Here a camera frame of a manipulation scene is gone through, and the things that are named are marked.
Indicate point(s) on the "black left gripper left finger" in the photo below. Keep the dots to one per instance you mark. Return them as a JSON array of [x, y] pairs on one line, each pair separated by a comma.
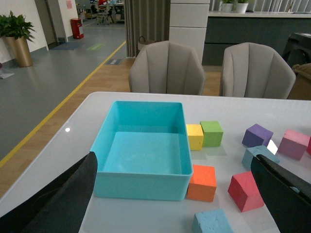
[[60, 206]]

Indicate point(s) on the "cyan plastic bin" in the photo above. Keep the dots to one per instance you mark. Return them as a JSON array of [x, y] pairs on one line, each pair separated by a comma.
[[143, 152]]

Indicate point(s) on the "grey chair right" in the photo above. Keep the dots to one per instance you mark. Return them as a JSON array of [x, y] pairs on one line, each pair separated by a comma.
[[253, 70]]

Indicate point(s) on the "green foam block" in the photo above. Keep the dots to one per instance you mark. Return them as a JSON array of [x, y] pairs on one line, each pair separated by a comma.
[[213, 133]]

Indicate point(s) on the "office chair background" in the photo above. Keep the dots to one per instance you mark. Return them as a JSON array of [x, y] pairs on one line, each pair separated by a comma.
[[104, 13]]

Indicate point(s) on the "orange foam block left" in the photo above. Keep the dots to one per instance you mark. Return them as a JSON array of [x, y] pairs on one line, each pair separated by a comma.
[[203, 184]]

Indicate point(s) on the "grey chair left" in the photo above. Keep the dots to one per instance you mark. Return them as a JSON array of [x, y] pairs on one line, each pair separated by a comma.
[[167, 68]]

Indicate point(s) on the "brown sofa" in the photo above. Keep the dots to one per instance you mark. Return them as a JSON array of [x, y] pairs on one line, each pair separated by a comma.
[[301, 89]]

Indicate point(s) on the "white potted plant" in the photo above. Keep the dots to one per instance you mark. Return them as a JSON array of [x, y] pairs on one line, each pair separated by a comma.
[[226, 5], [241, 6]]

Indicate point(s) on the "black appliance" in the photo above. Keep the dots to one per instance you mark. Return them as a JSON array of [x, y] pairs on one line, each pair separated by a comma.
[[298, 49]]

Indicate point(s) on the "pink foam block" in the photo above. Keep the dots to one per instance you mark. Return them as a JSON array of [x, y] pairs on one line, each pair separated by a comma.
[[293, 144]]

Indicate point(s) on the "yellow foam block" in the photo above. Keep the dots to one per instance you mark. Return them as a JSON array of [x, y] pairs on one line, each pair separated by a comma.
[[195, 136]]

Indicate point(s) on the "potted plant gold pot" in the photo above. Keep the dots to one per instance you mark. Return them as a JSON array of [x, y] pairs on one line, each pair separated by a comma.
[[17, 31]]

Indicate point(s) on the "light blue foam block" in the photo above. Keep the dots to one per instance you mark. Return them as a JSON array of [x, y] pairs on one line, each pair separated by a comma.
[[214, 221], [253, 152]]

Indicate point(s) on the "white potted plant left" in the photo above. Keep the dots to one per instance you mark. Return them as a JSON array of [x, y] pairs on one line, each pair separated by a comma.
[[226, 5]]

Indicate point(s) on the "white potted plant right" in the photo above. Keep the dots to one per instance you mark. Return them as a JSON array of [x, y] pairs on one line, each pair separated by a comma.
[[241, 6]]

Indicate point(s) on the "dark red foam block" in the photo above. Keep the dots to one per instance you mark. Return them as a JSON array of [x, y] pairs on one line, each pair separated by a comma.
[[308, 150]]

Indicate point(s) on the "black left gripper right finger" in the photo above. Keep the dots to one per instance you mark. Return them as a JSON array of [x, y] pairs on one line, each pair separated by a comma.
[[287, 196]]

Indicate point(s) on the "grey chair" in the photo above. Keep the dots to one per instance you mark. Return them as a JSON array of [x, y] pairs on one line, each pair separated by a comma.
[[167, 68], [253, 70]]

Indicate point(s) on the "purple foam block back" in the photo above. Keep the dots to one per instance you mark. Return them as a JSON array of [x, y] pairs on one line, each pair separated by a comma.
[[257, 135]]

